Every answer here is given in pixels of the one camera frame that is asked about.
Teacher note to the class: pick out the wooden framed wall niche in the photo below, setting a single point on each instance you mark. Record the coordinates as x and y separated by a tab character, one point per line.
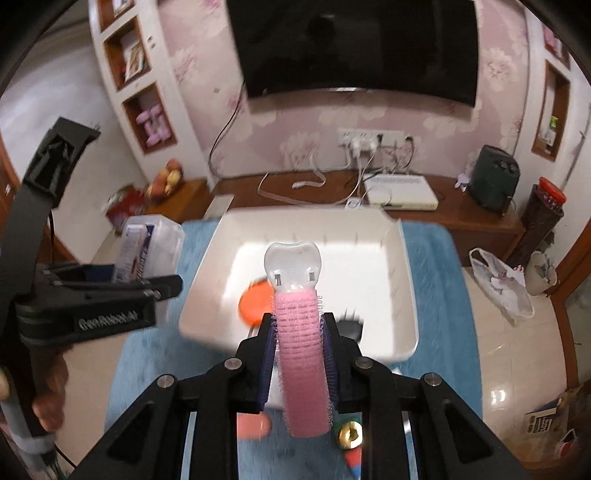
561	92

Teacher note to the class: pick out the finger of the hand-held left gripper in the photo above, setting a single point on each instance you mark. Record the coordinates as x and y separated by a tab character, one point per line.
157	286

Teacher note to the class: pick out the green bottle gold cap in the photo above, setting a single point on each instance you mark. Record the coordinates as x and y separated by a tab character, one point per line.
348	434

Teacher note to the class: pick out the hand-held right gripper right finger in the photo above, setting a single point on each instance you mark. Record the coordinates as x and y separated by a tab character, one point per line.
330	360

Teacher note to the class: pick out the blue embossed mat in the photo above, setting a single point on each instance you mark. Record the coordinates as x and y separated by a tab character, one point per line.
438	286

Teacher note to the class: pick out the fruit ornament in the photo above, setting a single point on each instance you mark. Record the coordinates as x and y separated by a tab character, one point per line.
166	180

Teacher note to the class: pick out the shelf books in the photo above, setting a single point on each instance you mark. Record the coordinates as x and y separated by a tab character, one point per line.
134	60

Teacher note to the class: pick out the orange round lid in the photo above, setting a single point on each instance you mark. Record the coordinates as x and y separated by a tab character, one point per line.
254	300

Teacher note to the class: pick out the white set-top box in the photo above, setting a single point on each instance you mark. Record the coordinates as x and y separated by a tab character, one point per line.
401	191

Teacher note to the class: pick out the pink shelf figures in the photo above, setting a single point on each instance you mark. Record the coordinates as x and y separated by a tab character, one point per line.
154	124

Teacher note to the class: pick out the small black object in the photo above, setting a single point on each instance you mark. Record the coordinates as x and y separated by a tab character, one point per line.
351	325

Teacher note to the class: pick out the black flat television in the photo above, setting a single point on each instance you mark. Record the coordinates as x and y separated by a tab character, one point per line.
360	41

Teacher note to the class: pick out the person's left hand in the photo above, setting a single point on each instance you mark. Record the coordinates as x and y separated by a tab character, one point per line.
48	397

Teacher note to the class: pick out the blue white carton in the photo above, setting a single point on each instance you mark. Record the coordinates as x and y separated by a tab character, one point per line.
131	254

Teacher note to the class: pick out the salmon round object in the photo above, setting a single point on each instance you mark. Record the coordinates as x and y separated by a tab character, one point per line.
251	424

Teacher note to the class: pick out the white wall power outlet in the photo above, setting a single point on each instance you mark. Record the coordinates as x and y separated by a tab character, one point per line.
369	136

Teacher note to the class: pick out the white plastic bag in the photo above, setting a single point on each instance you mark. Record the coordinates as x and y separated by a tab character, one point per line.
503	286

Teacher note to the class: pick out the wooden television cabinet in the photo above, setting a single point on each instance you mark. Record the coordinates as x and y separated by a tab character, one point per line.
461	221

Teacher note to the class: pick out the white plastic tray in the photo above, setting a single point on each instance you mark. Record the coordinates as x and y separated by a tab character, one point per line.
323	258

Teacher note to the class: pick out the white charger plug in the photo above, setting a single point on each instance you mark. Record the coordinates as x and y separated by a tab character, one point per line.
359	146

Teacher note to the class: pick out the red box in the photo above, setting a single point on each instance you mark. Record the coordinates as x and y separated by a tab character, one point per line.
124	205

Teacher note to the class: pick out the dark green appliance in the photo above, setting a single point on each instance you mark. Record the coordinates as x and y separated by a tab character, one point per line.
494	180

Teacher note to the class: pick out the cardboard box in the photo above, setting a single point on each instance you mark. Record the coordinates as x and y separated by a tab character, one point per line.
545	415

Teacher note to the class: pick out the pink hair roller clear clip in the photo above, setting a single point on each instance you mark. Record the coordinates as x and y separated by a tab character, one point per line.
300	346

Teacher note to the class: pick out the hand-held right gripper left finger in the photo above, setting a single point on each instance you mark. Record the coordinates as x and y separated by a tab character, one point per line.
267	360

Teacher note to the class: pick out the clear plastic container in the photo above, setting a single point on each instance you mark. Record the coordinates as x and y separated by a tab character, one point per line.
164	237

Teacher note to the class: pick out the white wall shelf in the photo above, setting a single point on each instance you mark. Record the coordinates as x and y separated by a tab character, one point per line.
171	69

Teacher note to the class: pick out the red blue small object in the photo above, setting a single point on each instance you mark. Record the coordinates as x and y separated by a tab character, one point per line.
355	461

